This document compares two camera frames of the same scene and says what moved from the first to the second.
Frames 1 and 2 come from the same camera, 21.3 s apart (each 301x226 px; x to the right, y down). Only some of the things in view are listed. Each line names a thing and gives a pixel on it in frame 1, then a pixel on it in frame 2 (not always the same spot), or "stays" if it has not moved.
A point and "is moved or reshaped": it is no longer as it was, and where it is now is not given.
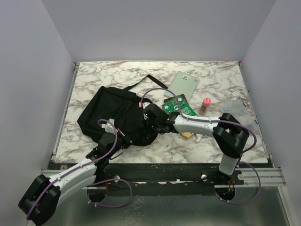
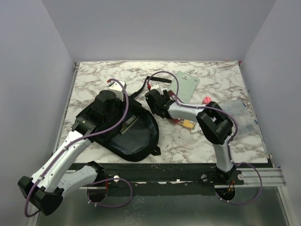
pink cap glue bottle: (206, 103) stays
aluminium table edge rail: (76, 66) stays
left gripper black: (127, 143) -> (122, 105)
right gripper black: (146, 119) -> (165, 96)
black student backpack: (108, 109) is moved or reshaped
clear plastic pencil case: (239, 110) stays
